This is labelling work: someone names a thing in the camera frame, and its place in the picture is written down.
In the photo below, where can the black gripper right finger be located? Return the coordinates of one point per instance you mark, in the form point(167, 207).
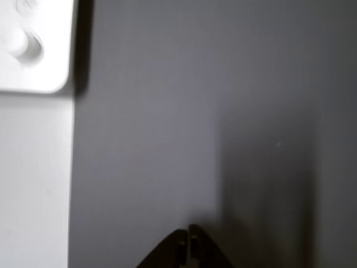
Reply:
point(206, 251)

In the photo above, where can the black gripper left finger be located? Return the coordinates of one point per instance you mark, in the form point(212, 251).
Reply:
point(170, 251)

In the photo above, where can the grey table mat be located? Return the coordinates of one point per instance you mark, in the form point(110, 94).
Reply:
point(167, 111)

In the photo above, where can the white rounded plastic device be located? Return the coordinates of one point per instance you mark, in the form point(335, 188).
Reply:
point(30, 47)

